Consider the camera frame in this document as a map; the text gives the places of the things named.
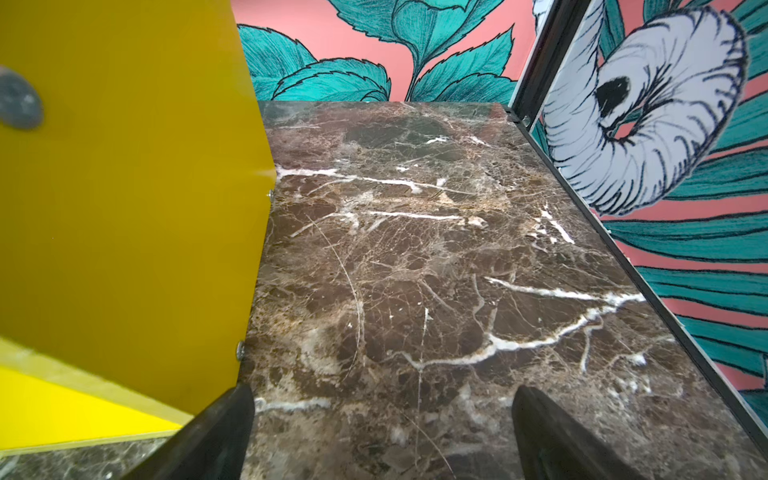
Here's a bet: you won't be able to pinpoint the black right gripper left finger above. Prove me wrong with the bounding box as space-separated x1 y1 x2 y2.
123 383 255 480

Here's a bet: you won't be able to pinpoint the black right frame post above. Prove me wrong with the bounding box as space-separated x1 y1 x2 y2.
509 1 767 450

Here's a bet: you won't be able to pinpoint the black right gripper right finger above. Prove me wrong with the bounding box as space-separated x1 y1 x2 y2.
511 386 643 480

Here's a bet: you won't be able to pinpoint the yellow pink blue shelf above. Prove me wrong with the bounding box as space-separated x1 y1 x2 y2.
1 1 275 455

